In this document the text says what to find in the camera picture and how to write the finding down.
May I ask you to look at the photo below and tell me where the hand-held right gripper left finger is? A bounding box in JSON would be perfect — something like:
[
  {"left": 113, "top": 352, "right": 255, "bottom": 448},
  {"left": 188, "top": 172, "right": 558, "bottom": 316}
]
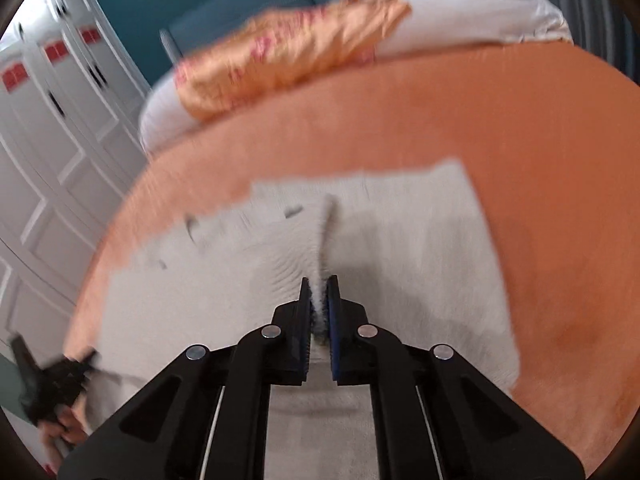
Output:
[{"left": 57, "top": 277, "right": 313, "bottom": 480}]

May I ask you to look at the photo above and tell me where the blue padded headboard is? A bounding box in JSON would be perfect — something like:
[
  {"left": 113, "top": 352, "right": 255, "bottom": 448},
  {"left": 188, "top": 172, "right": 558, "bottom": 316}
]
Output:
[{"left": 160, "top": 0, "right": 453, "bottom": 61}]

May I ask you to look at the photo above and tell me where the orange plush blanket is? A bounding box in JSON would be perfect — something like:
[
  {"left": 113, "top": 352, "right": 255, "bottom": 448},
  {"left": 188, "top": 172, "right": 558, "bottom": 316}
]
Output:
[{"left": 62, "top": 40, "right": 640, "bottom": 480}]

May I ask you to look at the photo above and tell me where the person's left hand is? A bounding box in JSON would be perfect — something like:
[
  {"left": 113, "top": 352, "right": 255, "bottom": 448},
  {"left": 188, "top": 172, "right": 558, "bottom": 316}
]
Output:
[{"left": 39, "top": 402, "right": 90, "bottom": 463}]

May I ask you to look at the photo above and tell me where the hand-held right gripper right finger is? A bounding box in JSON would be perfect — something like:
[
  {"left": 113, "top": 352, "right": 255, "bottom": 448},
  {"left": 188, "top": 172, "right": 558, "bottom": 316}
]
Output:
[{"left": 325, "top": 276, "right": 586, "bottom": 480}]

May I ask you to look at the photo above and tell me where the white panelled wardrobe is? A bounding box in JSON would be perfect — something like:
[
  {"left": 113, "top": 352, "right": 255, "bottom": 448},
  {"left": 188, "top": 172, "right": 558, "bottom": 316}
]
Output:
[{"left": 0, "top": 0, "right": 156, "bottom": 341}]

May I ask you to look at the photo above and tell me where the white knit sweater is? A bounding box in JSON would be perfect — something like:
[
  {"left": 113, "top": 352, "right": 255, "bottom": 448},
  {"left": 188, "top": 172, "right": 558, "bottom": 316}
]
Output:
[{"left": 82, "top": 157, "right": 523, "bottom": 480}]

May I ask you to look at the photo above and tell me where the orange satin pillow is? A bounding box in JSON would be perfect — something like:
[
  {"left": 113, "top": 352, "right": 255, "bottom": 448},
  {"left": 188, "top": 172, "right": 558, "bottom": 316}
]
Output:
[{"left": 175, "top": 0, "right": 413, "bottom": 121}]

